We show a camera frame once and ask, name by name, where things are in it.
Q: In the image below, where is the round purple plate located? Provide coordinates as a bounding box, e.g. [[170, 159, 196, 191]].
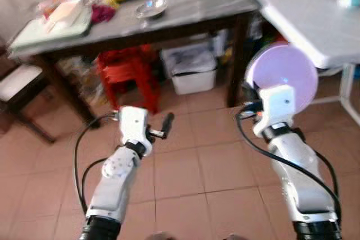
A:
[[246, 43, 320, 115]]

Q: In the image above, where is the white plastic storage bin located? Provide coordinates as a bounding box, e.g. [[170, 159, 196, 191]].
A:
[[161, 46, 218, 96]]

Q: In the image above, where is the red plastic stool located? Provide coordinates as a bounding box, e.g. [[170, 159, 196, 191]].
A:
[[94, 45, 161, 115]]

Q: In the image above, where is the white folding table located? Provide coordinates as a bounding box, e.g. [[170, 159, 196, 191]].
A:
[[243, 0, 360, 127]]

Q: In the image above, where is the dark wooden grey-topped table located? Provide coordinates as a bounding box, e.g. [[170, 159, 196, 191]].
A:
[[8, 0, 261, 129]]

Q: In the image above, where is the clear glass bowl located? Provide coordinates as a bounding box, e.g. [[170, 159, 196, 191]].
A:
[[134, 0, 169, 21]]

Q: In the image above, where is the dark red cloth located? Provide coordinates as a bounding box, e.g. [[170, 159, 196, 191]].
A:
[[90, 4, 116, 25]]

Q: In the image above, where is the dark chair white cushion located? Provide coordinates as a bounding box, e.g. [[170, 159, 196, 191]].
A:
[[0, 62, 57, 144]]

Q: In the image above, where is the white food package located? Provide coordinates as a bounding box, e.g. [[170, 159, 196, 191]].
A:
[[44, 0, 86, 33]]

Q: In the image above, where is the pale green tray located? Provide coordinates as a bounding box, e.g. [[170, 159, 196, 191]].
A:
[[10, 6, 94, 50]]

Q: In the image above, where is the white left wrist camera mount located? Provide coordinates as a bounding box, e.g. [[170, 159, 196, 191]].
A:
[[118, 106, 151, 145]]

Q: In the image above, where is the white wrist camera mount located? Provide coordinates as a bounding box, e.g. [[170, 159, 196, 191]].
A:
[[253, 85, 296, 137], [118, 106, 151, 145]]

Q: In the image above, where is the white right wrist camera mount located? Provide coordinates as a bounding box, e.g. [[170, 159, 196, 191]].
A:
[[253, 85, 296, 137]]

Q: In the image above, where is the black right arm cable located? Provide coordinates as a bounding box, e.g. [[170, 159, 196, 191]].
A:
[[236, 103, 342, 221]]

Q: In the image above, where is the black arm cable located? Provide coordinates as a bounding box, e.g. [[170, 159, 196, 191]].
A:
[[74, 113, 122, 214], [236, 103, 342, 221]]

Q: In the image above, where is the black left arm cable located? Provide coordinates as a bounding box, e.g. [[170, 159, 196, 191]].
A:
[[74, 113, 122, 214]]

